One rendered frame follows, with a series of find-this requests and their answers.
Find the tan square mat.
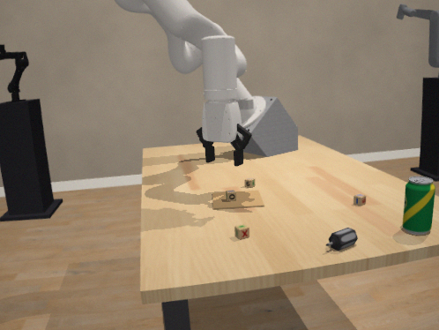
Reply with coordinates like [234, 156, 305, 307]
[212, 191, 264, 210]

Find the green soda can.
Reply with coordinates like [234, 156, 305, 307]
[403, 176, 435, 235]

